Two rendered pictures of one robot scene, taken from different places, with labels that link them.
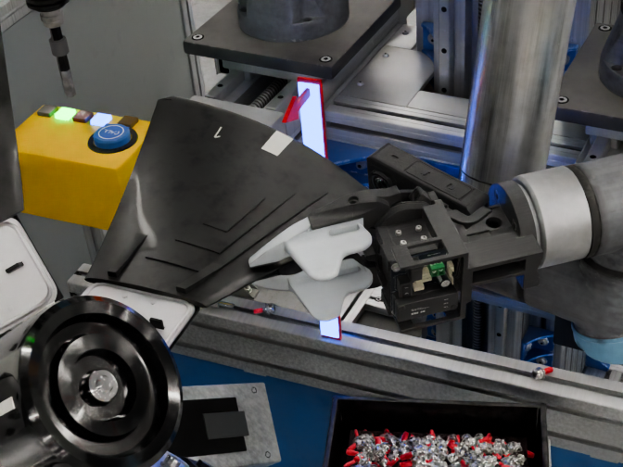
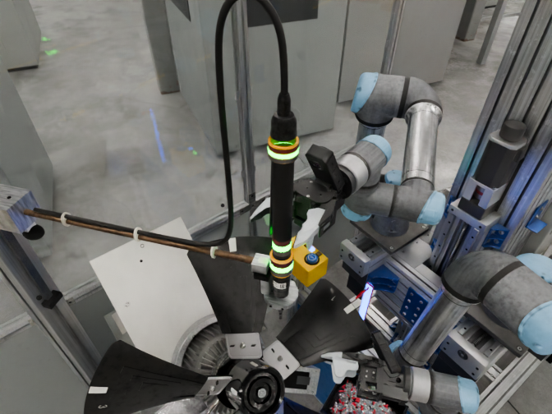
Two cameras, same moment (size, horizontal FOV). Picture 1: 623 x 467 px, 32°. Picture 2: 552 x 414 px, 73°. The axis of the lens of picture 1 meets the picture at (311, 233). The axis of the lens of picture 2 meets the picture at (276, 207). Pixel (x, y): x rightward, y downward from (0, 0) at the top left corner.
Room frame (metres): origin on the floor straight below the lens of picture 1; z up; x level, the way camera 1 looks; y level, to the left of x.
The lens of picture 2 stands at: (0.18, -0.04, 2.10)
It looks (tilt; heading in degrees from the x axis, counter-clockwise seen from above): 42 degrees down; 24
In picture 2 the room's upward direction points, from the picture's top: straight up
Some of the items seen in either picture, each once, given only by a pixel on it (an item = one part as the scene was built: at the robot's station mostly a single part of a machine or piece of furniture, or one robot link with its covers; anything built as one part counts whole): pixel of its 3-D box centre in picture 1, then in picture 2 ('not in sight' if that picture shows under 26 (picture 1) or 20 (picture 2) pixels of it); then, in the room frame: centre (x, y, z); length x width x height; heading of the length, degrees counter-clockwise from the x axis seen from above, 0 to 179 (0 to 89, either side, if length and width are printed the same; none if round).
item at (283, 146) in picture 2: not in sight; (282, 148); (0.60, 0.14, 1.80); 0.04 x 0.04 x 0.03
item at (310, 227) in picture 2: not in sight; (309, 236); (0.61, 0.09, 1.64); 0.09 x 0.03 x 0.06; 6
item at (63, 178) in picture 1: (87, 171); (302, 260); (1.06, 0.25, 1.02); 0.16 x 0.10 x 0.11; 64
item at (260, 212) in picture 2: not in sight; (270, 214); (0.64, 0.18, 1.64); 0.09 x 0.03 x 0.06; 142
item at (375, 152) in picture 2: not in sight; (365, 159); (0.87, 0.06, 1.64); 0.11 x 0.08 x 0.09; 164
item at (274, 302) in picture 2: not in sight; (276, 279); (0.60, 0.15, 1.50); 0.09 x 0.07 x 0.10; 99
